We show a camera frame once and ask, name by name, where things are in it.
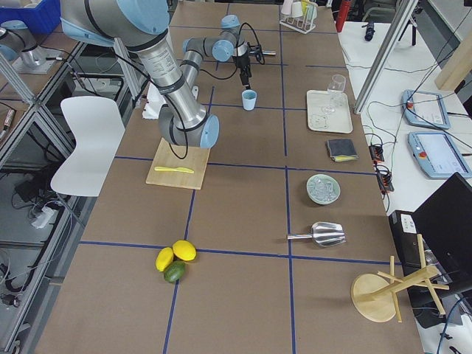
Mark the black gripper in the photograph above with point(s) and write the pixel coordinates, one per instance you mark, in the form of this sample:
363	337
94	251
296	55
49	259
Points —
243	63

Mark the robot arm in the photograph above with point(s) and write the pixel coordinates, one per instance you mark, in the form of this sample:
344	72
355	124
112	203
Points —
19	46
142	26

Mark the light blue plastic cup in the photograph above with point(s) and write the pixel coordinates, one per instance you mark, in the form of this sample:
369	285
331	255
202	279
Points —
249	99

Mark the pink cup in rack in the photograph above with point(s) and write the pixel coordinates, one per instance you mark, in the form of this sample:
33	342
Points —
287	7

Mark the white cup in rack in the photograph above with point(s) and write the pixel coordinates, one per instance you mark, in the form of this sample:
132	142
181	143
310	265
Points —
297	9

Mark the yellow cup in rack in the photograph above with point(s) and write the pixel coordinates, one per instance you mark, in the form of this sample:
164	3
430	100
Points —
306	8

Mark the green cup in rack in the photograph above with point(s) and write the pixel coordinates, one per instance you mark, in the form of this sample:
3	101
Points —
312	11

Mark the yellow lemon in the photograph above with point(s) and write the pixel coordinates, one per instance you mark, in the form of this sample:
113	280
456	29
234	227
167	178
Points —
164	259
184	250

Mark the cream bear tray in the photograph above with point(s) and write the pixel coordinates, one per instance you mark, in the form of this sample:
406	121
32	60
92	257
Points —
328	114

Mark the clear wine glass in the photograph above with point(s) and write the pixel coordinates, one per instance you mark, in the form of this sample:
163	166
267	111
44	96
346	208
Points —
335	89

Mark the wooden cutting board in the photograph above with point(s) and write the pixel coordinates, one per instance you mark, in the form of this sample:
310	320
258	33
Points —
168	155

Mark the yellow plastic knife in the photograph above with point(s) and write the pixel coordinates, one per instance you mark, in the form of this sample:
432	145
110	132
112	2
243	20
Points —
173	169

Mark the grey folded cloth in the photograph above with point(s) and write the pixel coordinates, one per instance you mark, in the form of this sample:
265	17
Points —
341	150

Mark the dark blue folded umbrella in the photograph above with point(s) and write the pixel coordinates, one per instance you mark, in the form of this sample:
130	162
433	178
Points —
370	31

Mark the green bowl with ice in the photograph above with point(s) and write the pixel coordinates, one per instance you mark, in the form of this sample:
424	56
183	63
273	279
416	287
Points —
323	189

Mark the white chair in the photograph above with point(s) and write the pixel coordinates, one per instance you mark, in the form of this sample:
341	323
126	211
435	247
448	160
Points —
97	126

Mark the metal ice scoop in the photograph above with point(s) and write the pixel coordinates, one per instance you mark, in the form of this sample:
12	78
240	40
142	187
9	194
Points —
323	234

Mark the upper blue teach pendant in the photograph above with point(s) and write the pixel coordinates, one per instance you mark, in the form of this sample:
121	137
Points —
425	109

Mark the blue teach pendant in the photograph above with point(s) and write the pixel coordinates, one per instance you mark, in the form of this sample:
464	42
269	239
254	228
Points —
425	109
437	155

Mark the lower blue teach pendant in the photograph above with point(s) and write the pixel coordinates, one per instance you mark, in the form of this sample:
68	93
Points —
437	155

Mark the green lime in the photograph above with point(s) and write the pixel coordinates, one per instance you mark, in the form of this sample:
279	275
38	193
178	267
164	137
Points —
175	271

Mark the black computer monitor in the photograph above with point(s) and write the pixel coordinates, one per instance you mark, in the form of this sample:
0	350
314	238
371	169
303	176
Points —
444	221

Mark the white power strip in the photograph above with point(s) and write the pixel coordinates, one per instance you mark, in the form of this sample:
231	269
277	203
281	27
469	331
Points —
43	217

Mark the wooden mug tree stand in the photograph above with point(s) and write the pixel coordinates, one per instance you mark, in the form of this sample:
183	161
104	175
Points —
375	295

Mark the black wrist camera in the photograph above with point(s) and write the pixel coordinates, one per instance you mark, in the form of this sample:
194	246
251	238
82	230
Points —
256	51

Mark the white wire cup rack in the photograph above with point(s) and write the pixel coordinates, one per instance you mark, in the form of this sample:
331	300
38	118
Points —
302	25

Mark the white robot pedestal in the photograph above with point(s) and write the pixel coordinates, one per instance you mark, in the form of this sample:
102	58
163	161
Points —
154	103

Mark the aluminium frame post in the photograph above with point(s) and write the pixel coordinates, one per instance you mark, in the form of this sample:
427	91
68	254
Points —
399	22

